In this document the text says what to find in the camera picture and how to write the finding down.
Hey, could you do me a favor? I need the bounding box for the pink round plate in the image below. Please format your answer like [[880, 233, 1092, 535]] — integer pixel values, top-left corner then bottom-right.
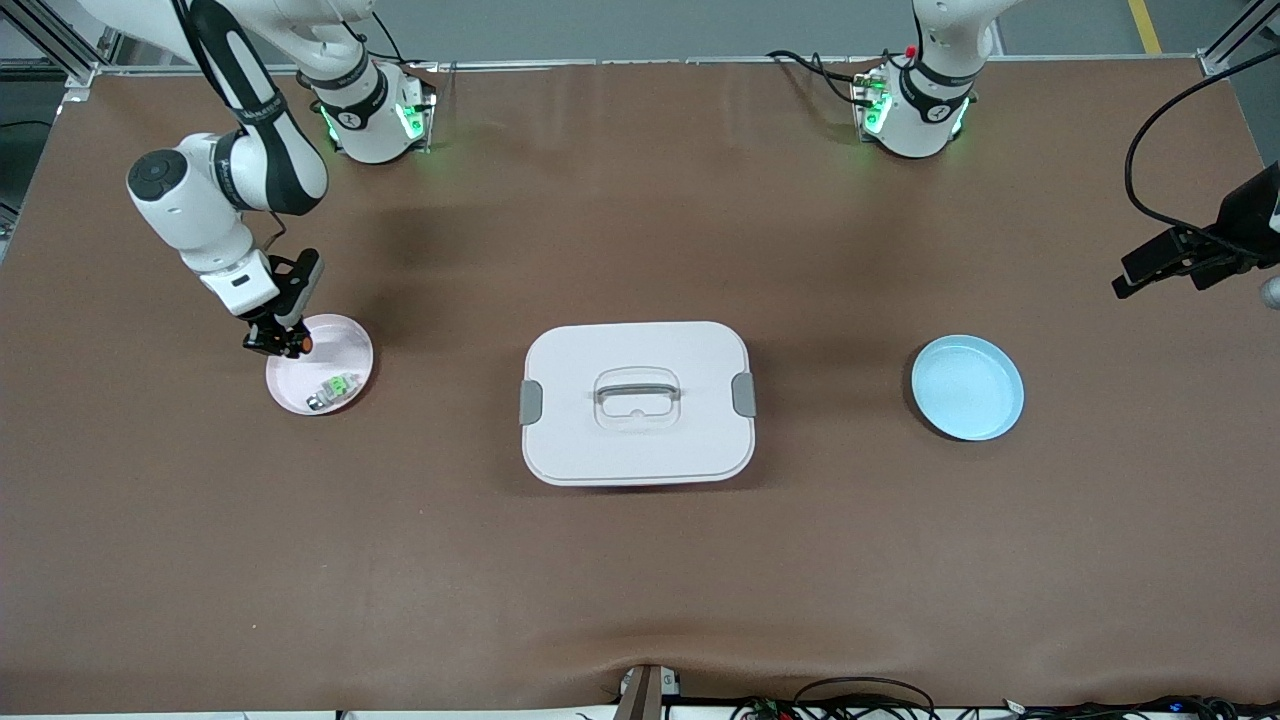
[[265, 314, 375, 417]]

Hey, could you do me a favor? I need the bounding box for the light blue round plate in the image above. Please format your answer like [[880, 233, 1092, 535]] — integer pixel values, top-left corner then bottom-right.
[[910, 334, 1026, 442]]

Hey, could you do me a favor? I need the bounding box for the white lidded storage box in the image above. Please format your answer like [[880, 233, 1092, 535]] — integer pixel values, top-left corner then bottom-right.
[[520, 320, 758, 488]]

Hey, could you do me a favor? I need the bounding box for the brown table mat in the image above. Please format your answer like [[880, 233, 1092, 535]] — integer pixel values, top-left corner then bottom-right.
[[0, 60, 1280, 713]]

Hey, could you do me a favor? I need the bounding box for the green and silver switch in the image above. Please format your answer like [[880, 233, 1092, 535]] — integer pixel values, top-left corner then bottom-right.
[[306, 372, 363, 412]]

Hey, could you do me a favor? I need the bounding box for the aluminium frame post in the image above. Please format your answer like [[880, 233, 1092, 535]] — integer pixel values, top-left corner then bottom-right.
[[1200, 0, 1280, 81], [0, 0, 126, 87]]

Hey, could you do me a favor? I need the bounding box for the black arm base cable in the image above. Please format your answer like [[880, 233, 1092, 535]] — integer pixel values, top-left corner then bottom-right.
[[767, 49, 869, 107]]

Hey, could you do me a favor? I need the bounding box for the black cable bundle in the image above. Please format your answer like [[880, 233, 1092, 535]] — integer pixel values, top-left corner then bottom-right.
[[1000, 694, 1280, 720]]

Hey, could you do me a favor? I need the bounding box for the camera mount post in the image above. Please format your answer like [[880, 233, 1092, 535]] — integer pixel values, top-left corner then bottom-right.
[[612, 663, 683, 720]]

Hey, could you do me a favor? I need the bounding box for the black looped cable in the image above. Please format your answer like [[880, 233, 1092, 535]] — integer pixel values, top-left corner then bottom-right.
[[795, 676, 937, 720]]

